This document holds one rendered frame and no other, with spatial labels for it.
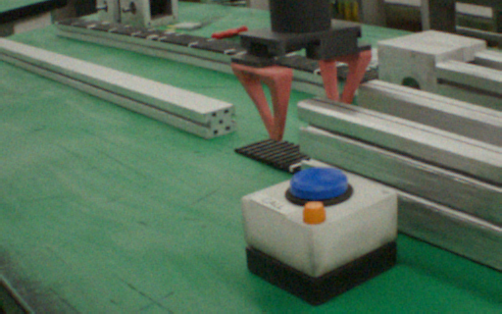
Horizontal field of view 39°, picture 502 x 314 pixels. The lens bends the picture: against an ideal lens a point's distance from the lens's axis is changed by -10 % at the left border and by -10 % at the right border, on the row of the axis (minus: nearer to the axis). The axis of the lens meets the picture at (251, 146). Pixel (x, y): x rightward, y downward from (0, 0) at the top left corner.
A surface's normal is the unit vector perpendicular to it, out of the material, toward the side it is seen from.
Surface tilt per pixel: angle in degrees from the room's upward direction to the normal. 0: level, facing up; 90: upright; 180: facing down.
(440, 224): 90
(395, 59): 90
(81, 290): 0
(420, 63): 90
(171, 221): 0
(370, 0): 90
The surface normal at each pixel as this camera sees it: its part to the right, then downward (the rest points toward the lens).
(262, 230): -0.80, 0.25
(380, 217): 0.59, 0.22
